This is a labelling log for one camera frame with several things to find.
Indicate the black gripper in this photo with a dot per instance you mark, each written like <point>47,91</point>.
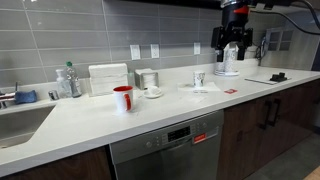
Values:
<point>221,37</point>

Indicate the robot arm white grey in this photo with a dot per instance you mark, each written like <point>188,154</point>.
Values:
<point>234,18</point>

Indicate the small red packet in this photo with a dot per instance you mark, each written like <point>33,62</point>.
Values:
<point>230,91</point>

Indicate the patterned paper cup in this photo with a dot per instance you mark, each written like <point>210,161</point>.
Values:
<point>198,78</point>

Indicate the black object on paper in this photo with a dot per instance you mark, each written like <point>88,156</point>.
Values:
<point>278,77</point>

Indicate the dark wood cabinet doors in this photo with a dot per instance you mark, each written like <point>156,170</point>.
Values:
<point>257,131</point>

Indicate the white cup on saucer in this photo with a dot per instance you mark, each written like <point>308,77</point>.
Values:
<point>152,92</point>

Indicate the metal napkin holder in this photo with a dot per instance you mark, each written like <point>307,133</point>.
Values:
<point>145,78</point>

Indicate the red dirty magnet sign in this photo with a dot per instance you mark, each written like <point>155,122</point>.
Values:
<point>199,138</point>

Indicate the stainless steel dishwasher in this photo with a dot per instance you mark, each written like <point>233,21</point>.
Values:
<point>168,153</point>

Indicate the stack of white paper towels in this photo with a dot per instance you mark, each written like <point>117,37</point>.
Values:
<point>105,77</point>

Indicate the clear bottle green cap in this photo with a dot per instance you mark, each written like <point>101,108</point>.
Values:
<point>73,80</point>

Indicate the clear soap dispenser bottle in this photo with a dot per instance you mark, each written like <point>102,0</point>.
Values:
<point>64,89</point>

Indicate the dark wood cabinet under sink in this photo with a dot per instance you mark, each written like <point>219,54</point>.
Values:
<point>88,165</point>

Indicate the small metal can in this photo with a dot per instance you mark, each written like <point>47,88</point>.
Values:
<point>53,95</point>

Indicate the blue sponge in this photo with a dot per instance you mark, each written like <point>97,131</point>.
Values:
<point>25,97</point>

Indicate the steel sink basin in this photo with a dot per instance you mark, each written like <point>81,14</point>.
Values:
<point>19,127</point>

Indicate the white wall outlet right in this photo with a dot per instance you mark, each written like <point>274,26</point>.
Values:
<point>197,48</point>

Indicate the white wall outlet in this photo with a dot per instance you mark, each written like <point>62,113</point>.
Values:
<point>135,52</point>
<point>155,51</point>
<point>197,48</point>

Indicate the white wall outlet middle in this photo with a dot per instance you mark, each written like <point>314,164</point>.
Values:
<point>155,51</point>

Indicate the white wall outlet left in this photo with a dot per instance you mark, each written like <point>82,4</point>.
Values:
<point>135,52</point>

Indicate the white mug red handle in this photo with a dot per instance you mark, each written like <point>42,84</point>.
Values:
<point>124,98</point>

